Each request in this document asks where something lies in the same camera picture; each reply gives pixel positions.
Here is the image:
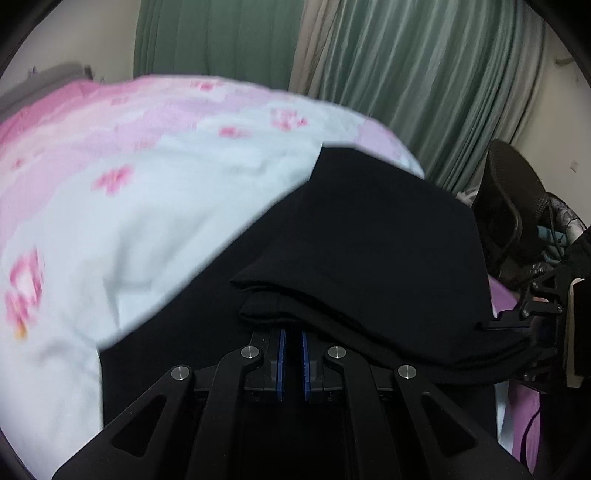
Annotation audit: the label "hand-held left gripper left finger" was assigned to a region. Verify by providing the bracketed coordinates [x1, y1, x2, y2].
[52, 328, 289, 480]

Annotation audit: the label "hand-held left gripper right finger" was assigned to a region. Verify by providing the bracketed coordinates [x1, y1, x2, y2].
[299, 328, 533, 480]

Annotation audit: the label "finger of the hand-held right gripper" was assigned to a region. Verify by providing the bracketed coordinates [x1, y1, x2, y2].
[475, 310, 536, 334]

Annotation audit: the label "black pants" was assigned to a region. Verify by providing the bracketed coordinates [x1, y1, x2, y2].
[99, 145, 539, 480]

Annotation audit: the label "patterned grey garment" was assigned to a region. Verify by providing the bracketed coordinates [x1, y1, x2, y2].
[536, 194, 591, 278]

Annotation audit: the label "black mesh chair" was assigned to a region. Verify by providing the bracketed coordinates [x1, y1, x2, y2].
[473, 138, 570, 291]

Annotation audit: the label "pink floral blanket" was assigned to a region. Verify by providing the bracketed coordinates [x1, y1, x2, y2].
[0, 76, 426, 468]

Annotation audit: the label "beige sheer curtain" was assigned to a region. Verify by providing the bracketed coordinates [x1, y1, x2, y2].
[286, 0, 365, 108]

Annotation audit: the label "grey headboard cushion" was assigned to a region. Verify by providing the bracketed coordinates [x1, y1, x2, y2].
[0, 62, 94, 120]

